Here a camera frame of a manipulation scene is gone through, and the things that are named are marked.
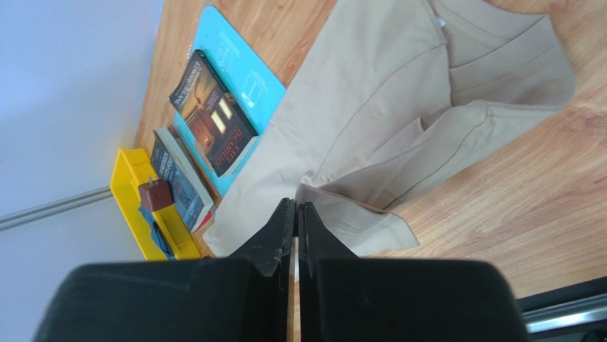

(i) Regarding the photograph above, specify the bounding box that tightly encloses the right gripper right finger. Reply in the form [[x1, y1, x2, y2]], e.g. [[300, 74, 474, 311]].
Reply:
[[297, 202, 529, 341]]

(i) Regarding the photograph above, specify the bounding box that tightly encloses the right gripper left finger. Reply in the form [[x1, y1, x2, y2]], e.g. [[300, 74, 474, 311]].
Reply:
[[34, 198, 295, 341]]

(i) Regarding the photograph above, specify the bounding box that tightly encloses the beige t shirt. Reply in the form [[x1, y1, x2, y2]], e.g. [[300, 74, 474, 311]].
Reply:
[[204, 1, 575, 256]]

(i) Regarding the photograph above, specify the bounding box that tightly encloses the blue shirt in bin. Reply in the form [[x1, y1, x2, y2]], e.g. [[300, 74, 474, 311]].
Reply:
[[138, 205, 175, 260]]

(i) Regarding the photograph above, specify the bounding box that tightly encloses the brown wooden cube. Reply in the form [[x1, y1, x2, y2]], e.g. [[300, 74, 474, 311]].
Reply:
[[138, 179, 174, 212]]

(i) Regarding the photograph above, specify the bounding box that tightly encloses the nineteen eighty-four book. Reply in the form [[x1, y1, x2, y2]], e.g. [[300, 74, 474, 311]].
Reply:
[[150, 128, 214, 233]]

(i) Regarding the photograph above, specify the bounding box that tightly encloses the yellow plastic bin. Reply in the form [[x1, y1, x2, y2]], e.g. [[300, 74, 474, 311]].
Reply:
[[110, 147, 202, 261]]

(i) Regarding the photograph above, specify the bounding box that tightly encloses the dark orange cover book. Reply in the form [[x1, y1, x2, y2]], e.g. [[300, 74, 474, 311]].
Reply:
[[168, 49, 259, 178]]

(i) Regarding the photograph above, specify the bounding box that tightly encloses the teal cutting board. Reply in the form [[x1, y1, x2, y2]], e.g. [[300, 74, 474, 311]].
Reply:
[[174, 6, 286, 197]]

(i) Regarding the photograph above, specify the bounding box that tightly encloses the black table edge strip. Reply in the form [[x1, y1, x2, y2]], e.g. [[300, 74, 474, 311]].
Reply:
[[519, 277, 606, 302]]

